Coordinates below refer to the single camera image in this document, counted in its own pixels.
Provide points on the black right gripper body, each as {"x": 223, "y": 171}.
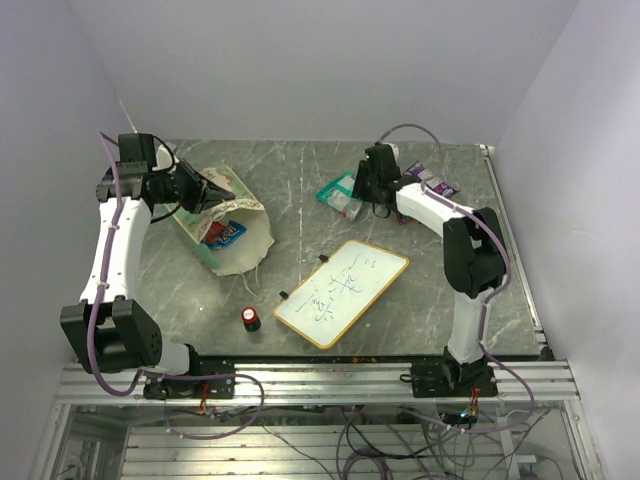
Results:
{"x": 366, "y": 184}

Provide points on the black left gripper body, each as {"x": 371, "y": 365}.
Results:
{"x": 183, "y": 185}

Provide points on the teal snack packet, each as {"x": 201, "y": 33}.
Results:
{"x": 338, "y": 195}

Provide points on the blue M&M's candy bag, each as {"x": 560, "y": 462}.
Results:
{"x": 232, "y": 232}

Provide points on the purple Fox's berries candy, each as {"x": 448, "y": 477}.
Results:
{"x": 405, "y": 220}

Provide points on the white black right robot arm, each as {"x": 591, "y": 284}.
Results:
{"x": 475, "y": 261}

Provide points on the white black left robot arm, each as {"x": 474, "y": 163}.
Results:
{"x": 108, "y": 330}

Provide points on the red snack packet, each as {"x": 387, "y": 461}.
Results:
{"x": 213, "y": 233}

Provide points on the small yellow-framed whiteboard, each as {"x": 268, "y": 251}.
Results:
{"x": 325, "y": 305}

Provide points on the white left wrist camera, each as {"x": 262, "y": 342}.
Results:
{"x": 165, "y": 156}

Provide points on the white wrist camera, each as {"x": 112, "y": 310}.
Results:
{"x": 394, "y": 148}
{"x": 165, "y": 156}

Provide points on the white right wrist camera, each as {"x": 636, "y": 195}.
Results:
{"x": 394, "y": 148}

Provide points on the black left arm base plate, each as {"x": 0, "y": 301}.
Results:
{"x": 218, "y": 383}

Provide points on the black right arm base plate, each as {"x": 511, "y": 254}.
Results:
{"x": 434, "y": 379}

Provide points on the aluminium frame rail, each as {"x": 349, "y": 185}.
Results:
{"x": 341, "y": 384}

